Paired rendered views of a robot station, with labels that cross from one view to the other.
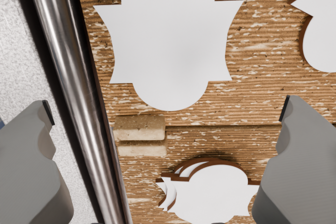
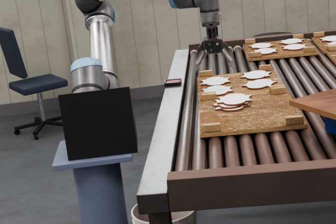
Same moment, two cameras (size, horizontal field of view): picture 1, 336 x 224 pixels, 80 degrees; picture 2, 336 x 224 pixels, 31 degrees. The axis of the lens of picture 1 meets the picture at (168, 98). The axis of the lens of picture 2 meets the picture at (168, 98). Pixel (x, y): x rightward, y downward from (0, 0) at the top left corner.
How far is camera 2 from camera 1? 252 cm
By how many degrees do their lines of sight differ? 107
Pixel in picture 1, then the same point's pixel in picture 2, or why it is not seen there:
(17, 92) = (170, 105)
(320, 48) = (251, 86)
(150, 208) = (209, 112)
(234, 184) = (240, 95)
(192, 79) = (223, 91)
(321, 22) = (249, 85)
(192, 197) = (226, 98)
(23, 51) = (177, 101)
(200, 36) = (223, 88)
